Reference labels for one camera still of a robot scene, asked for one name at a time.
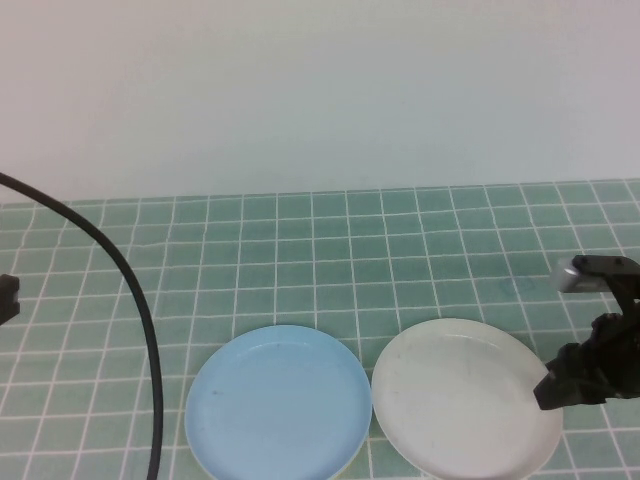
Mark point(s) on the light blue round plate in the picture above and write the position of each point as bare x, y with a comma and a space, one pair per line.
275, 400

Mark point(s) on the green checkered tablecloth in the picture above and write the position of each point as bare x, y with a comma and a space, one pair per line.
350, 260

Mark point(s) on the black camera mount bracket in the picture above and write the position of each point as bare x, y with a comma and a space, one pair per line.
625, 292

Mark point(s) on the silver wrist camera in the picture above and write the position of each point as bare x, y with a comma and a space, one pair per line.
570, 280

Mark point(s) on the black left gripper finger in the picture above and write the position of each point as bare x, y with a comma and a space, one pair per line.
9, 300

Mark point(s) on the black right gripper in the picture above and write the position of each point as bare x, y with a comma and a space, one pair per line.
617, 332

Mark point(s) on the white round plate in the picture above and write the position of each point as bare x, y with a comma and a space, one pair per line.
450, 400

